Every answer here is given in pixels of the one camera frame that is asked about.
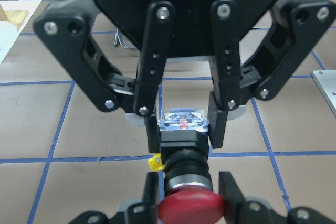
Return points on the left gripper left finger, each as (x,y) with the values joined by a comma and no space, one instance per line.
(141,210)

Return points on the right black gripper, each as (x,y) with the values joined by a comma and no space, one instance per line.
(297,26)

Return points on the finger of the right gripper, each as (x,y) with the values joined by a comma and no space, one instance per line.
(65,28)

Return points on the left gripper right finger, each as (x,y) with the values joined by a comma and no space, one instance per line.
(241,209)

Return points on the red emergency stop button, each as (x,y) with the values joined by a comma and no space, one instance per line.
(183,156)

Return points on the wooden cutting board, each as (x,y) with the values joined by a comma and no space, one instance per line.
(15,17)

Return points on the silver wire mesh shelf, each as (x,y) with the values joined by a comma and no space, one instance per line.
(122,40)

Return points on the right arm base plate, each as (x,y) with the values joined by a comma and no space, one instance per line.
(325,81)

